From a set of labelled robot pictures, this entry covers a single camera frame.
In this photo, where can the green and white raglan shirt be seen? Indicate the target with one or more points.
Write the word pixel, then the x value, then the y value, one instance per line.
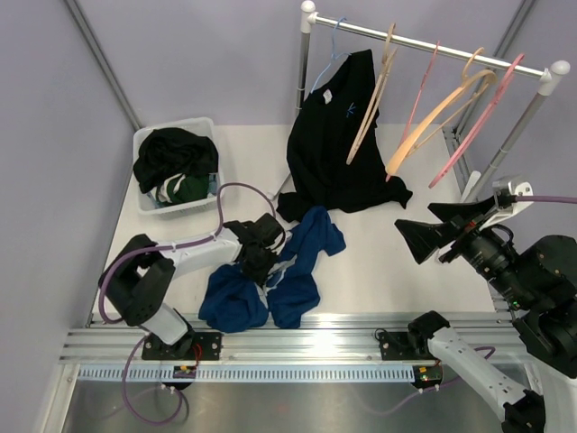
pixel 180 189

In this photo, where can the light blue t-shirt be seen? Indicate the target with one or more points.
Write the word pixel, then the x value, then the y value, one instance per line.
pixel 213 185

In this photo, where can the right small circuit board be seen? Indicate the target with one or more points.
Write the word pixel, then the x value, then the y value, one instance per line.
pixel 428 376

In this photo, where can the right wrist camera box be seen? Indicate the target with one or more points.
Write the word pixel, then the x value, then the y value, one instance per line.
pixel 511 195

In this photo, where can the white perforated cable duct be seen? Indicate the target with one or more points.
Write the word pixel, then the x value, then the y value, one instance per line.
pixel 249 373

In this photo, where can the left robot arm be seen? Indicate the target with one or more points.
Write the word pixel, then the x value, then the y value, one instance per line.
pixel 137 280

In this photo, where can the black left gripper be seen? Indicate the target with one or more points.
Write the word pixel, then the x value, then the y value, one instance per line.
pixel 261 275

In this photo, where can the small circuit board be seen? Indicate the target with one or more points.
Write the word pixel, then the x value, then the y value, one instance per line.
pixel 188 372
pixel 428 376

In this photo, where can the beige wooden hanger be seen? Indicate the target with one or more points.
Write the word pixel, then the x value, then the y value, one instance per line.
pixel 387 61
pixel 471 85

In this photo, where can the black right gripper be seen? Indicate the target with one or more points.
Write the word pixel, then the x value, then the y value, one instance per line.
pixel 424 238

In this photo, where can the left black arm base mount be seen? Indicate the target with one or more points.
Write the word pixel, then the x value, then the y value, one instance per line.
pixel 205 345

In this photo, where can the black t-shirt back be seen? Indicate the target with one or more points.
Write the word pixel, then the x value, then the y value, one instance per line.
pixel 320 141

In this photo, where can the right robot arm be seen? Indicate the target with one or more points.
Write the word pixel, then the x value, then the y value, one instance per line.
pixel 539 284

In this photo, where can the white metal clothes rack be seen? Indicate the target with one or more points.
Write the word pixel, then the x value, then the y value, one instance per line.
pixel 548 79

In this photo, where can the left small circuit board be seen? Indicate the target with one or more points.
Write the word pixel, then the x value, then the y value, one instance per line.
pixel 188 372

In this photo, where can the black t-shirt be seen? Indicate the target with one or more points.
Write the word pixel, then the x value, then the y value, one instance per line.
pixel 170 151
pixel 320 141

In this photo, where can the pink wire hanger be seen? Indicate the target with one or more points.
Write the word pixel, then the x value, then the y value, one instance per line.
pixel 419 99

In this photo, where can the light blue wire hanger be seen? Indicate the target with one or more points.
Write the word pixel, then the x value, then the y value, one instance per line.
pixel 335 55

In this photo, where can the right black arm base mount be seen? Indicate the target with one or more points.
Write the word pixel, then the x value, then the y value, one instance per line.
pixel 394 346

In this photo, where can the pink plastic hanger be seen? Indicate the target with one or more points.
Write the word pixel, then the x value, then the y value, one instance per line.
pixel 481 121

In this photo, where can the aluminium rail frame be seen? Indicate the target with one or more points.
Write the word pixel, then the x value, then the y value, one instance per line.
pixel 322 339

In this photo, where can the white plastic basket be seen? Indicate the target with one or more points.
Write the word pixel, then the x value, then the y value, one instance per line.
pixel 202 126

